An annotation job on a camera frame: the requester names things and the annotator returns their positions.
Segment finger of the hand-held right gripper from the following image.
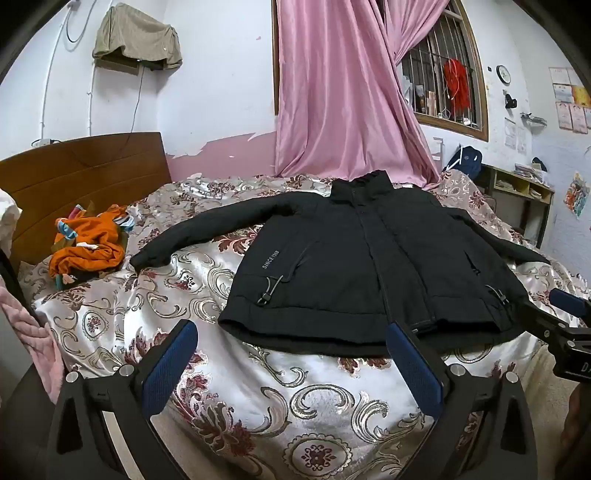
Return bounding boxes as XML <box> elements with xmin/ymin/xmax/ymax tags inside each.
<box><xmin>549</xmin><ymin>288</ymin><xmax>591</xmax><ymax>325</ymax></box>
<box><xmin>521</xmin><ymin>299</ymin><xmax>591</xmax><ymax>344</ymax></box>

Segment pink curtain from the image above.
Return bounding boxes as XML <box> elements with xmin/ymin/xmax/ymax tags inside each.
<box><xmin>272</xmin><ymin>0</ymin><xmax>468</xmax><ymax>190</ymax></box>

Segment row of windowsill bottles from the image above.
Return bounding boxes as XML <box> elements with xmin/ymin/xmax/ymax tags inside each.
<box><xmin>401</xmin><ymin>74</ymin><xmax>445</xmax><ymax>117</ymax></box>

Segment dark blue backpack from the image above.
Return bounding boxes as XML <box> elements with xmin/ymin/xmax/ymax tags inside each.
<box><xmin>442</xmin><ymin>145</ymin><xmax>484</xmax><ymax>179</ymax></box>

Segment white wall paper sheets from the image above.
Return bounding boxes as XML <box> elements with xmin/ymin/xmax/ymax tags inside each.
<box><xmin>503</xmin><ymin>117</ymin><xmax>528</xmax><ymax>156</ymax></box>

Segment colourful wall poster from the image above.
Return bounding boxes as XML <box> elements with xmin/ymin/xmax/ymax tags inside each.
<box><xmin>562</xmin><ymin>172</ymin><xmax>591</xmax><ymax>221</ymax></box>

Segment pink fluffy blanket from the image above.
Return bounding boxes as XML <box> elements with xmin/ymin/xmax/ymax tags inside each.
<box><xmin>0</xmin><ymin>272</ymin><xmax>66</xmax><ymax>403</ymax></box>

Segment khaki cloth cover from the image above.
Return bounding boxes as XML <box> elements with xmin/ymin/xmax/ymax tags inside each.
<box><xmin>92</xmin><ymin>2</ymin><xmax>184</xmax><ymax>70</ymax></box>

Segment person's right forearm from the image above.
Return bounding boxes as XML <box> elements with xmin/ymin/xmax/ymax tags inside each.
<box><xmin>560</xmin><ymin>382</ymin><xmax>591</xmax><ymax>480</ymax></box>

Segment group of wall certificates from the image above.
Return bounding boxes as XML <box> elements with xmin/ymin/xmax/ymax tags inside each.
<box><xmin>549</xmin><ymin>67</ymin><xmax>591</xmax><ymax>136</ymax></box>

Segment wooden headboard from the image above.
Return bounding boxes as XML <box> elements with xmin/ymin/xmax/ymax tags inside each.
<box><xmin>0</xmin><ymin>131</ymin><xmax>173</xmax><ymax>273</ymax></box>

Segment white wall conduit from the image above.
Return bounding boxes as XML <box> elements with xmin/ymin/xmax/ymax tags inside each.
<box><xmin>39</xmin><ymin>0</ymin><xmax>99</xmax><ymax>139</ymax></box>

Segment black jacket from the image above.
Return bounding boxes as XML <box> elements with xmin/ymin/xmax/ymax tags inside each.
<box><xmin>130</xmin><ymin>170</ymin><xmax>551</xmax><ymax>359</ymax></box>

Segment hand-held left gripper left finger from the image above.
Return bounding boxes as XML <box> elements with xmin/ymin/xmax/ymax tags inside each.
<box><xmin>46</xmin><ymin>319</ymin><xmax>199</xmax><ymax>480</ymax></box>

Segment orange garment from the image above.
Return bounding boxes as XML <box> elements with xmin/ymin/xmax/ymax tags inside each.
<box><xmin>50</xmin><ymin>206</ymin><xmax>127</xmax><ymax>283</ymax></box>

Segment red hanging garment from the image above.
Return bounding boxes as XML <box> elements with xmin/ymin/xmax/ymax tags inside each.
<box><xmin>443</xmin><ymin>58</ymin><xmax>476</xmax><ymax>114</ymax></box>

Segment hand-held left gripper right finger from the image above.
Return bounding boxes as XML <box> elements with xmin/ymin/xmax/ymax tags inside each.
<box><xmin>386</xmin><ymin>322</ymin><xmax>539</xmax><ymax>480</ymax></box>

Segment black power cable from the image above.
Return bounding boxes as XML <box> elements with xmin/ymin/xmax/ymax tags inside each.
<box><xmin>124</xmin><ymin>59</ymin><xmax>160</xmax><ymax>139</ymax></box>

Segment wall air conditioner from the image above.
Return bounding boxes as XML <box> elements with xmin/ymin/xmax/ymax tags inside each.
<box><xmin>95</xmin><ymin>56</ymin><xmax>167</xmax><ymax>77</ymax></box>

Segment wooden shelf unit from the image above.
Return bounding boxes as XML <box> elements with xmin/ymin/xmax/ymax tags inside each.
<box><xmin>478</xmin><ymin>163</ymin><xmax>556</xmax><ymax>250</ymax></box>

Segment floral satin bedspread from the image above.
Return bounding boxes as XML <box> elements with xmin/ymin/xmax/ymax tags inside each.
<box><xmin>18</xmin><ymin>168</ymin><xmax>591</xmax><ymax>480</ymax></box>

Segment barred window with wooden frame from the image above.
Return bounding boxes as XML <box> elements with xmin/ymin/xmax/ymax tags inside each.
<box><xmin>383</xmin><ymin>0</ymin><xmax>490</xmax><ymax>142</ymax></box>

